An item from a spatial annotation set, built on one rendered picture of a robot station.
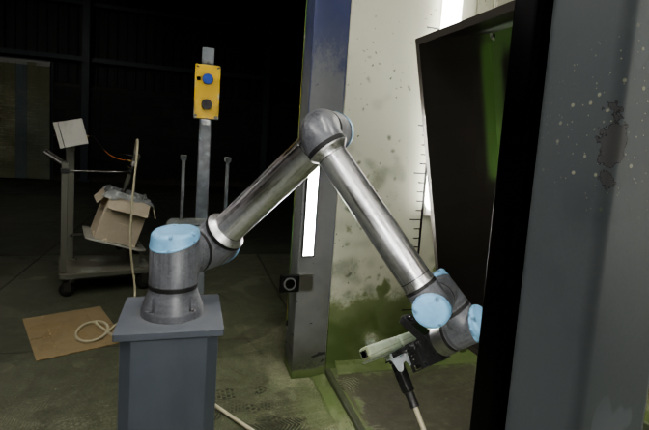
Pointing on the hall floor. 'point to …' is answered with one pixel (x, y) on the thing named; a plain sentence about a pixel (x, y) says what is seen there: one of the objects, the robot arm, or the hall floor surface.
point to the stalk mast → (203, 167)
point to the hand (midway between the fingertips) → (392, 355)
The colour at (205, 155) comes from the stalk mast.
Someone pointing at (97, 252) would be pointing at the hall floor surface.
